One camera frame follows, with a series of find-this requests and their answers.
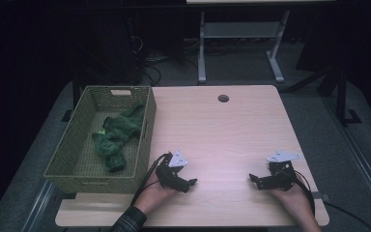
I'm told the green woven basket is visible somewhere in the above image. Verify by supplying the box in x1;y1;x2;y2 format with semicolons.
43;84;157;195

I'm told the person's left hand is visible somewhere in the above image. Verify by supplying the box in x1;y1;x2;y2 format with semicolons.
134;172;179;216

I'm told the right hand-held gripper cable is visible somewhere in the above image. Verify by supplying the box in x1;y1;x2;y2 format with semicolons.
282;167;317;217

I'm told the black table leg bracket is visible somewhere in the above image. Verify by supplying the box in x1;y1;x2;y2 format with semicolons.
60;76;82;124

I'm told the left hand-held gripper cable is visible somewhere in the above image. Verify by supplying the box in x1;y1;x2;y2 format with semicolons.
129;152;172;207

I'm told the person's right hand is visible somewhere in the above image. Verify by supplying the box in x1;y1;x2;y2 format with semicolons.
270;173;317;224

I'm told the black floor cable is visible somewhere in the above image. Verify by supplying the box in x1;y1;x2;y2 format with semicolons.
324;201;371;232

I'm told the black floor stand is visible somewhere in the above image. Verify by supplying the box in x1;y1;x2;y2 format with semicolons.
283;64;363;128

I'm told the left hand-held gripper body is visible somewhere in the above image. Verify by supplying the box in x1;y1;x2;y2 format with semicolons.
156;148;191;194

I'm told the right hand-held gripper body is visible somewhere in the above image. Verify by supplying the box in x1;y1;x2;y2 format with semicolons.
258;150;303;192

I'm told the grey metal table frame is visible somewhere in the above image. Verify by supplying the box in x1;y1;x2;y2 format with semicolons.
197;9;292;85

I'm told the hand-held gripper cable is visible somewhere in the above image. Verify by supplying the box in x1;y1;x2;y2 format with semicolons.
282;167;317;217
129;152;172;207

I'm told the aluminium floor rail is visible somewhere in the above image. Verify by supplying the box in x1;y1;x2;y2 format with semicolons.
21;179;56;232
321;95;371;224

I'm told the grey tape piece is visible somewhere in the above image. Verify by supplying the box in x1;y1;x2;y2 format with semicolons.
309;190;330;201

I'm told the bundle of floor cables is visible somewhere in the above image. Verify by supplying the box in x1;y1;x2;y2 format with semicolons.
127;17;201;87

